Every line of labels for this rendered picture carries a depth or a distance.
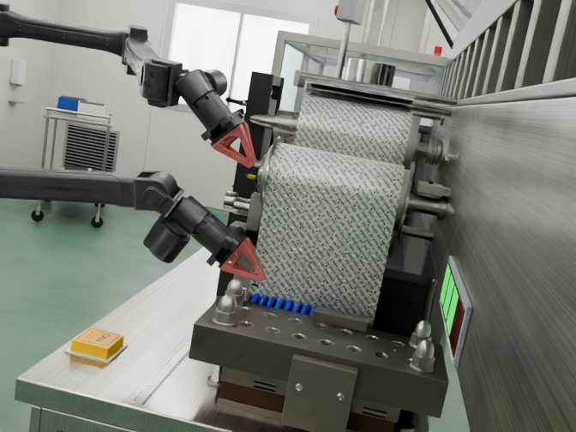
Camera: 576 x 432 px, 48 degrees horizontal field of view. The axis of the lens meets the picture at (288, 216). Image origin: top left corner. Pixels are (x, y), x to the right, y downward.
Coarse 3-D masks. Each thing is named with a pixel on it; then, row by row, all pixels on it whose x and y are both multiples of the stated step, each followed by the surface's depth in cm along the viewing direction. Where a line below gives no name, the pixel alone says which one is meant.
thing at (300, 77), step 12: (300, 72) 142; (300, 84) 145; (336, 84) 142; (348, 84) 141; (360, 84) 141; (372, 84) 141; (408, 96) 140; (420, 96) 139; (432, 96) 139; (444, 96) 139
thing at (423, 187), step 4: (420, 184) 116; (424, 184) 116; (428, 184) 116; (432, 184) 117; (436, 184) 119; (440, 184) 120; (420, 188) 116; (424, 188) 116; (428, 188) 116; (432, 188) 116; (436, 188) 116; (440, 188) 116; (444, 188) 118; (448, 188) 119; (424, 192) 116; (428, 192) 116; (432, 192) 116; (436, 192) 116; (440, 192) 116; (444, 192) 116; (448, 192) 115
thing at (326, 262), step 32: (288, 224) 117; (320, 224) 116; (352, 224) 115; (256, 256) 119; (288, 256) 118; (320, 256) 117; (352, 256) 116; (384, 256) 115; (256, 288) 120; (288, 288) 119; (320, 288) 118; (352, 288) 117
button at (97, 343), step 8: (88, 328) 119; (80, 336) 115; (88, 336) 116; (96, 336) 116; (104, 336) 117; (112, 336) 118; (120, 336) 118; (72, 344) 114; (80, 344) 113; (88, 344) 113; (96, 344) 113; (104, 344) 114; (112, 344) 115; (120, 344) 118; (80, 352) 114; (88, 352) 113; (96, 352) 113; (104, 352) 113; (112, 352) 115
